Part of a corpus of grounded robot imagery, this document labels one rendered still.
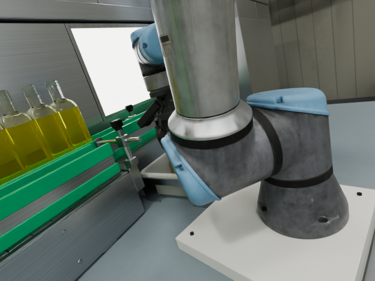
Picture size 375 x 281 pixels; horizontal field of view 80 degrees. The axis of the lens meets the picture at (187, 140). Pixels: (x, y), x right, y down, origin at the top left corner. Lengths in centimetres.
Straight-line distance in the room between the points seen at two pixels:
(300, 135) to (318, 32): 352
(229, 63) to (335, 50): 358
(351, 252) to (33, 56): 86
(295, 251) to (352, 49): 349
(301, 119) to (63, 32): 77
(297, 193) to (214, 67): 25
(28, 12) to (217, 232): 79
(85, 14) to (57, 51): 20
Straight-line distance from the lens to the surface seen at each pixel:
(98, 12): 103
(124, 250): 56
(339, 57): 382
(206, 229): 48
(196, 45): 24
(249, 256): 42
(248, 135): 29
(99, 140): 66
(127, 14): 114
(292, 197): 40
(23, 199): 50
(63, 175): 52
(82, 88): 87
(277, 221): 43
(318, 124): 37
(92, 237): 56
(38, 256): 51
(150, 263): 50
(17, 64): 80
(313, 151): 38
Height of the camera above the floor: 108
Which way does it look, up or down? 17 degrees down
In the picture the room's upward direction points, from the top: 16 degrees counter-clockwise
